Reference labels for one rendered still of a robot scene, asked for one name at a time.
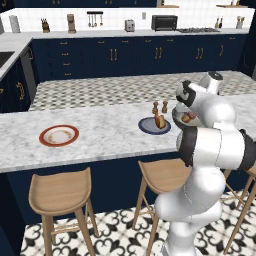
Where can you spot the dark bottle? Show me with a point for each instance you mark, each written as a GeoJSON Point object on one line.
{"type": "Point", "coordinates": [221, 22]}
{"type": "Point", "coordinates": [217, 23]}

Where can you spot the blue plate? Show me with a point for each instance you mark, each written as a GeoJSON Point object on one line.
{"type": "Point", "coordinates": [148, 127]}

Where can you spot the black toaster oven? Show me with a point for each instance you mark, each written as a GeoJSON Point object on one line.
{"type": "Point", "coordinates": [164, 22]}

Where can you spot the red rimmed plate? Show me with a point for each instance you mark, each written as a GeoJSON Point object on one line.
{"type": "Point", "coordinates": [59, 135]}

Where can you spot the tan bun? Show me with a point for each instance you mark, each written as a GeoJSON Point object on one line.
{"type": "Point", "coordinates": [185, 118]}

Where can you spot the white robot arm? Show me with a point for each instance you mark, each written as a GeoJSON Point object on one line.
{"type": "Point", "coordinates": [206, 150]}

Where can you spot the black utensil rail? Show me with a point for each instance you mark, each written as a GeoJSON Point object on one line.
{"type": "Point", "coordinates": [95, 18]}

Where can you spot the black hob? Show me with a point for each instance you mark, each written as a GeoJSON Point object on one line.
{"type": "Point", "coordinates": [197, 30]}

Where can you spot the dark sink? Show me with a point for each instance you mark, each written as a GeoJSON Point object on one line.
{"type": "Point", "coordinates": [4, 58]}

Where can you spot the brown coffee grinder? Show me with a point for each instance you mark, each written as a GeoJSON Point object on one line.
{"type": "Point", "coordinates": [71, 23]}

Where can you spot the wooden wall shelf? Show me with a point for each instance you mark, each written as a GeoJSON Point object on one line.
{"type": "Point", "coordinates": [233, 5]}
{"type": "Point", "coordinates": [168, 6]}

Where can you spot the brown pepper shaker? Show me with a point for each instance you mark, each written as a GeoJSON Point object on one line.
{"type": "Point", "coordinates": [164, 106]}

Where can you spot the navy base cupboard run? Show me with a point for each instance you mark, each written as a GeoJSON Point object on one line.
{"type": "Point", "coordinates": [133, 56]}

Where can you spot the navy side cupboard run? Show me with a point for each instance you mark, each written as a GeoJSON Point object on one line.
{"type": "Point", "coordinates": [13, 90]}

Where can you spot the navy tall cabinet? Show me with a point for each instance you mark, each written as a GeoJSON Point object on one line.
{"type": "Point", "coordinates": [248, 43]}

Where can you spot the red sausage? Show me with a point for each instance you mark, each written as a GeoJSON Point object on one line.
{"type": "Point", "coordinates": [192, 115]}

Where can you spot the grey utensil pot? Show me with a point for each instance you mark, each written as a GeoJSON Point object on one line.
{"type": "Point", "coordinates": [239, 22]}

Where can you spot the grey bowl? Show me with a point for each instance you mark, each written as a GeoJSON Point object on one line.
{"type": "Point", "coordinates": [178, 120]}

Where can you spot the grey dishwasher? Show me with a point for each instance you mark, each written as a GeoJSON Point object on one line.
{"type": "Point", "coordinates": [28, 71]}

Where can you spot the brown knife block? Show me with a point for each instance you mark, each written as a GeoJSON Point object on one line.
{"type": "Point", "coordinates": [45, 26]}

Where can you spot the silver toaster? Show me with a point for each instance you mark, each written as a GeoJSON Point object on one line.
{"type": "Point", "coordinates": [129, 25]}

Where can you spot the navy wall cupboard run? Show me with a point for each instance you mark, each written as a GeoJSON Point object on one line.
{"type": "Point", "coordinates": [80, 3]}

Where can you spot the brown salt shaker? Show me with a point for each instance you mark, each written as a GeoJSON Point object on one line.
{"type": "Point", "coordinates": [155, 107]}

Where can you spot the navy kitchen island base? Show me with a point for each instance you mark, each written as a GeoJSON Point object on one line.
{"type": "Point", "coordinates": [113, 186]}

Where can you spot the grey wall socket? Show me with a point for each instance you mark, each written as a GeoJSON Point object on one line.
{"type": "Point", "coordinates": [144, 15]}

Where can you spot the white paper towel roll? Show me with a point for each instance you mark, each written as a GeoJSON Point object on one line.
{"type": "Point", "coordinates": [14, 24]}

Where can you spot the wooden bar stool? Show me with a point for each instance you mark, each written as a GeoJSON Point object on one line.
{"type": "Point", "coordinates": [163, 176]}
{"type": "Point", "coordinates": [60, 193]}
{"type": "Point", "coordinates": [245, 200]}

